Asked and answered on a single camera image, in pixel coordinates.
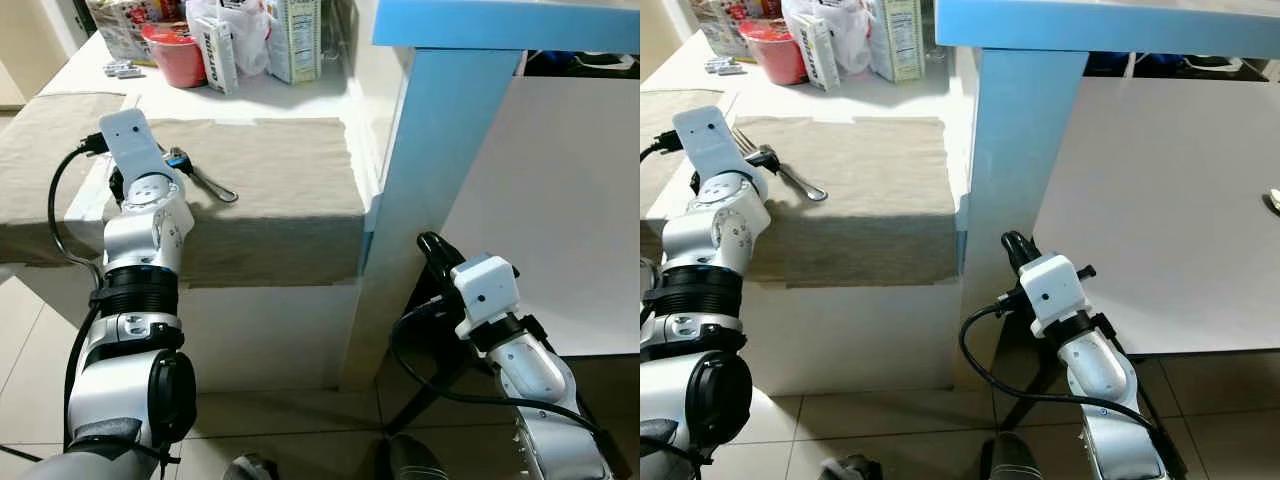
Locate beige kitchen cabinet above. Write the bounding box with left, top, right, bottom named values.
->
left=0, top=0, right=51, bottom=109

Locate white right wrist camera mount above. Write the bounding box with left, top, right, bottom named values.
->
left=450, top=253, right=522, bottom=339
left=1020, top=252, right=1093, bottom=339

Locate white door frame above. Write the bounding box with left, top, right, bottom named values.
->
left=40, top=0, right=91, bottom=66

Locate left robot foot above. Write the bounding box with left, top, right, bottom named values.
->
left=818, top=452, right=883, bottom=480
left=222, top=452, right=283, bottom=480

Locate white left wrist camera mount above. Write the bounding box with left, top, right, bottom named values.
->
left=98, top=108, right=173, bottom=183
left=672, top=105, right=746, bottom=183

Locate tall cream drink carton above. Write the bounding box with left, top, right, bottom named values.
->
left=868, top=0, right=926, bottom=84
left=262, top=0, right=324, bottom=85

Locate small white Oatside carton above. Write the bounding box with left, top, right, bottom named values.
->
left=800, top=15, right=843, bottom=91
left=200, top=18, right=241, bottom=95

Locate silver metal fork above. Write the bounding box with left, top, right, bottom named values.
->
left=170, top=150, right=241, bottom=205
left=728, top=126, right=829, bottom=204

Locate red noodle cup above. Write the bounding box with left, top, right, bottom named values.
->
left=140, top=22, right=208, bottom=89
left=740, top=20, right=809, bottom=87

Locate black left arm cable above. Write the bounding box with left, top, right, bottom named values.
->
left=640, top=130, right=683, bottom=166
left=45, top=133, right=111, bottom=291

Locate white plastic bag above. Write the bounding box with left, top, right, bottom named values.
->
left=185, top=0, right=276, bottom=79
left=785, top=0, right=881, bottom=76

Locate white black sneaker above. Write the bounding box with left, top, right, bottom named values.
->
left=1180, top=55, right=1246, bottom=76
left=545, top=52, right=641, bottom=76

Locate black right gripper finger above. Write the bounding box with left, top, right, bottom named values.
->
left=1001, top=230, right=1042, bottom=273
left=416, top=231, right=463, bottom=276

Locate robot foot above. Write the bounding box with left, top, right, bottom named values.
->
left=978, top=432, right=1046, bottom=480
left=222, top=452, right=283, bottom=480
left=380, top=433, right=449, bottom=480
left=818, top=452, right=883, bottom=480

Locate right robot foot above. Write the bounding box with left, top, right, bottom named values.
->
left=978, top=432, right=1046, bottom=480
left=380, top=433, right=449, bottom=480

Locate black table leg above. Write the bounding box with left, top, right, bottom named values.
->
left=1000, top=345, right=1061, bottom=433
left=385, top=350, right=466, bottom=436

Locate newspaper print box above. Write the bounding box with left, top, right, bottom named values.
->
left=688, top=0, right=786, bottom=59
left=85, top=0, right=186, bottom=66

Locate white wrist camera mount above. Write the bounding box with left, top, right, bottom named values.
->
left=1020, top=252, right=1093, bottom=339
left=450, top=253, right=522, bottom=339
left=98, top=108, right=173, bottom=183
left=672, top=105, right=746, bottom=183

